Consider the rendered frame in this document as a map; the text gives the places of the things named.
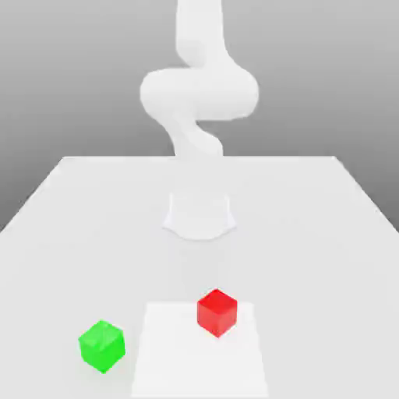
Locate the small red cube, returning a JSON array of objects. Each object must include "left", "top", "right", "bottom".
[{"left": 196, "top": 288, "right": 238, "bottom": 339}]

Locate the small green cube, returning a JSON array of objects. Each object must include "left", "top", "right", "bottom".
[{"left": 77, "top": 319, "right": 126, "bottom": 375}]

